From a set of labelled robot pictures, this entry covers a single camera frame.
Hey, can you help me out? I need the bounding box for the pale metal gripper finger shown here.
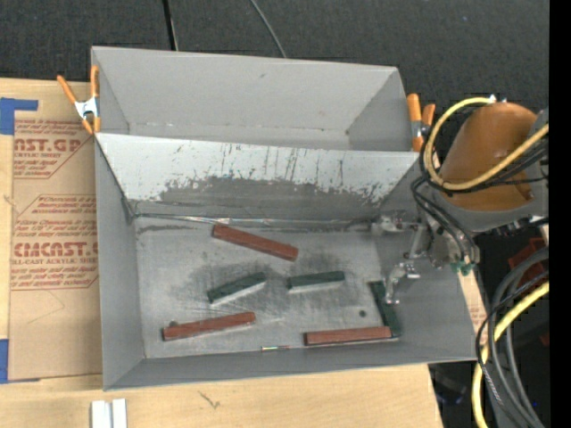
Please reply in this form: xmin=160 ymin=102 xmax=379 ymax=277
xmin=369 ymin=214 xmax=419 ymax=236
xmin=385 ymin=260 xmax=421 ymax=307

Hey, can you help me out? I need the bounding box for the dark green flat block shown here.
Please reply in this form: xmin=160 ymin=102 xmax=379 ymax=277
xmin=368 ymin=280 xmax=403 ymax=339
xmin=285 ymin=270 xmax=346 ymax=294
xmin=206 ymin=271 xmax=269 ymax=305

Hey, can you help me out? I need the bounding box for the red-brown flat block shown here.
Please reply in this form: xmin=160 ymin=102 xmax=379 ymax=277
xmin=161 ymin=311 xmax=258 ymax=342
xmin=302 ymin=325 xmax=394 ymax=348
xmin=211 ymin=223 xmax=300 ymax=263

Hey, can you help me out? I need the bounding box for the grey metal bin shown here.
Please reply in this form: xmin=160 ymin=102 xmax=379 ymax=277
xmin=90 ymin=45 xmax=479 ymax=392

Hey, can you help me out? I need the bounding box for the brown cardboard board red print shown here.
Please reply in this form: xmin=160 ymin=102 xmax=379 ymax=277
xmin=0 ymin=77 xmax=490 ymax=385

